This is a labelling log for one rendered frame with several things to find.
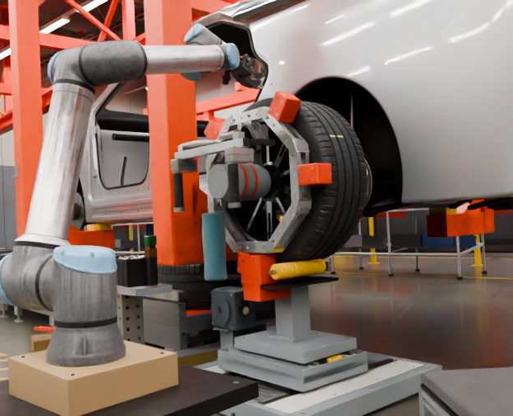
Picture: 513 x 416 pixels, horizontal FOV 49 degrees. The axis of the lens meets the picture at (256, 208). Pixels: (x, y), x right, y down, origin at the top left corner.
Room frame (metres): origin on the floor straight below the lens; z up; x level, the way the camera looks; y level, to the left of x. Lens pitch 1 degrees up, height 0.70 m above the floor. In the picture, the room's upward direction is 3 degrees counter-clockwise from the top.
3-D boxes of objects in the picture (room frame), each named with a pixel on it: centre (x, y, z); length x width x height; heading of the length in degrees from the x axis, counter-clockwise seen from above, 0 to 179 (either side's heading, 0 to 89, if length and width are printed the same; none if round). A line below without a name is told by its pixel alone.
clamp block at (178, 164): (2.14, 0.27, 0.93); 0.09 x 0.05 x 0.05; 131
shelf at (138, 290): (2.46, 0.57, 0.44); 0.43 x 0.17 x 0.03; 41
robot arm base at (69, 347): (1.39, 0.44, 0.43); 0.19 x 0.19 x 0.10
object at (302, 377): (2.28, -0.11, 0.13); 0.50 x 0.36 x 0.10; 41
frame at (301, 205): (2.15, 0.00, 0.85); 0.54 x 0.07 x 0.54; 41
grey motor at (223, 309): (2.57, 0.02, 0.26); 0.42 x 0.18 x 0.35; 131
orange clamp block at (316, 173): (1.91, -0.21, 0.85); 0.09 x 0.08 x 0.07; 41
